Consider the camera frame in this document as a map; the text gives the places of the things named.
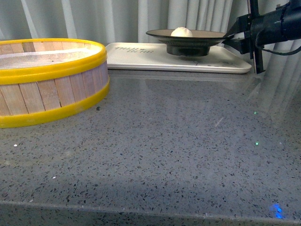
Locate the beige plate with black rim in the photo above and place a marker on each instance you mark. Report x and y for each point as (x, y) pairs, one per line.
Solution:
(196, 46)

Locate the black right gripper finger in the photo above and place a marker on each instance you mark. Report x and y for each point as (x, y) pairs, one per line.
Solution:
(242, 45)
(242, 24)

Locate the white steamed bun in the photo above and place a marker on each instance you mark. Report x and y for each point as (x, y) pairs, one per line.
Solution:
(181, 32)

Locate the yellow-rimmed bamboo steamer basket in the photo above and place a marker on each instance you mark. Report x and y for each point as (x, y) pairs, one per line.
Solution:
(36, 95)

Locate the white rectangular serving tray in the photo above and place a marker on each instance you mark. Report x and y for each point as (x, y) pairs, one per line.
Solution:
(154, 57)

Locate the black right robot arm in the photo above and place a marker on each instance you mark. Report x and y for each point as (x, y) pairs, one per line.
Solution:
(291, 27)

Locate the white steamer liner cloth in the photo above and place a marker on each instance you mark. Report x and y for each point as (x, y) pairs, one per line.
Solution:
(43, 58)

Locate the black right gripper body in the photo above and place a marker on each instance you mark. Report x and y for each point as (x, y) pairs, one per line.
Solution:
(264, 29)

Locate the grey pleated curtain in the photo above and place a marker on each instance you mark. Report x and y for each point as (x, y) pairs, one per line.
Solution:
(108, 21)

